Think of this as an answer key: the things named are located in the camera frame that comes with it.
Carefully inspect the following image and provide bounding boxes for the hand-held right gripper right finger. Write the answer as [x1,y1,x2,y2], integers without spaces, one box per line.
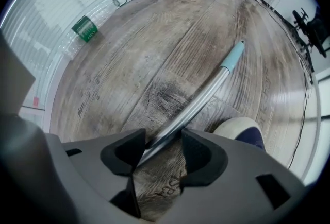
[164,128,310,224]

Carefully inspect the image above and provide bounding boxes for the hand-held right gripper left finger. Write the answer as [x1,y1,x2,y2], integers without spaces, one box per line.
[45,128,156,224]

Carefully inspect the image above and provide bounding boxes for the silver pole with teal grip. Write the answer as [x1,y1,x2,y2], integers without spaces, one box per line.
[138,39,245,168]

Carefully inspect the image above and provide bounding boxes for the person's right shoe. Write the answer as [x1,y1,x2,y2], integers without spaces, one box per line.
[213,116,267,153]

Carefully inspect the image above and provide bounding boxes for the clear green-label water bottle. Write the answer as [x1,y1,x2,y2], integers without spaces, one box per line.
[61,14,99,60]

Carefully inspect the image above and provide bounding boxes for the black office chair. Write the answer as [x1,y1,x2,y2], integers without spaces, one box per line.
[292,7,330,59]

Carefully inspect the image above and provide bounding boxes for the black floor cable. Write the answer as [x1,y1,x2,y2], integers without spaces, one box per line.
[285,58,316,170]

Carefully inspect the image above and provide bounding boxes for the white floor cable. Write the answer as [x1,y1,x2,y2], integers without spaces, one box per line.
[297,55,315,85]

